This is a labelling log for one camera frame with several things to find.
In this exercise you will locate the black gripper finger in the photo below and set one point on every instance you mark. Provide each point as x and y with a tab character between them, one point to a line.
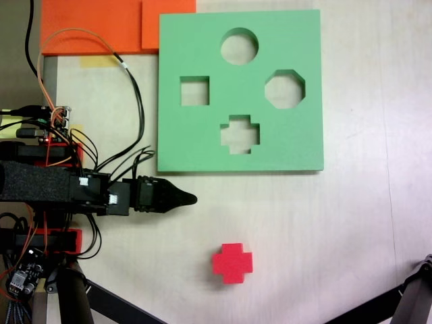
175	194
168	206

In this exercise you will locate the red cross columnar block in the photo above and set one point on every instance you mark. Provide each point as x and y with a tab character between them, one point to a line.
233	263

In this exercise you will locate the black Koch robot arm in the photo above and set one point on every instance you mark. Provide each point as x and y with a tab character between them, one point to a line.
37	182

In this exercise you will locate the large flat orange block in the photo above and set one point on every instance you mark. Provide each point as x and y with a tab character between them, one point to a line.
84	20

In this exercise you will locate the yellow tape strip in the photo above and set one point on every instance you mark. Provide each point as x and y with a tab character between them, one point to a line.
98	61
77	130

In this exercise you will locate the black tripod brace strut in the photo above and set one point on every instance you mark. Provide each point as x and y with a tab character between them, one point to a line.
118	305
371	307

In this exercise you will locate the circuit board with red LED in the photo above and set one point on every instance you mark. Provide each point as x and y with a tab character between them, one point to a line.
59	126

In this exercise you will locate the black tripod leg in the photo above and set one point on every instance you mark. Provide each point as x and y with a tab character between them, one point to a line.
415	297
72	297

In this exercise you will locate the black circuit board with capacitors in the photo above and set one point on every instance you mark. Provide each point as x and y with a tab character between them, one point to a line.
28	270

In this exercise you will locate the green shape sorter board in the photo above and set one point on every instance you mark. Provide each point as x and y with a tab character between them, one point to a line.
202	50

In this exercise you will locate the yellow sticky note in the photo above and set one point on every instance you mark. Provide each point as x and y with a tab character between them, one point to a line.
6	122

